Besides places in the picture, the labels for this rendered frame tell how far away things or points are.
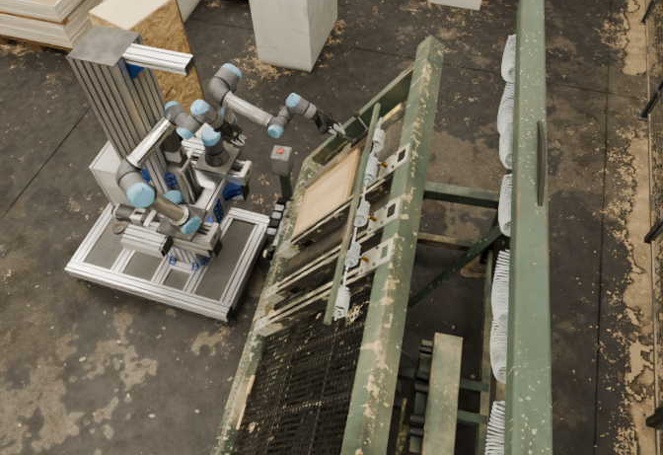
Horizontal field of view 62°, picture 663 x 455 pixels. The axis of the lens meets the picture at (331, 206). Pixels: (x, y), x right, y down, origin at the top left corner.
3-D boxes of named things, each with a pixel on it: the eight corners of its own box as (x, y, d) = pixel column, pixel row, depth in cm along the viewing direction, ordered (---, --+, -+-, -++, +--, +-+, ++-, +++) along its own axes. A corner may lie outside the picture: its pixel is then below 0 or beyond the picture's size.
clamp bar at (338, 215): (291, 248, 323) (256, 229, 314) (427, 155, 235) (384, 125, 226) (287, 263, 317) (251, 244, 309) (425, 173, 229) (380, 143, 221)
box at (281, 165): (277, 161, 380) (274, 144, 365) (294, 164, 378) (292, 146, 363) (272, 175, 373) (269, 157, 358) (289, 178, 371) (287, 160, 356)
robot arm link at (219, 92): (199, 87, 288) (281, 130, 287) (210, 74, 294) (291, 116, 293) (198, 101, 298) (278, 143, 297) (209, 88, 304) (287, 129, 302)
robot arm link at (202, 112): (185, 109, 255) (198, 95, 254) (202, 120, 263) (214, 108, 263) (192, 115, 250) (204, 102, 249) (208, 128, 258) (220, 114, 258)
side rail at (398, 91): (326, 160, 367) (313, 151, 363) (440, 63, 285) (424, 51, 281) (324, 167, 364) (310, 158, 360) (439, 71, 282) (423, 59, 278)
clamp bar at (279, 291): (278, 291, 306) (241, 272, 298) (419, 208, 218) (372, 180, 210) (273, 307, 301) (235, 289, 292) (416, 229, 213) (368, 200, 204)
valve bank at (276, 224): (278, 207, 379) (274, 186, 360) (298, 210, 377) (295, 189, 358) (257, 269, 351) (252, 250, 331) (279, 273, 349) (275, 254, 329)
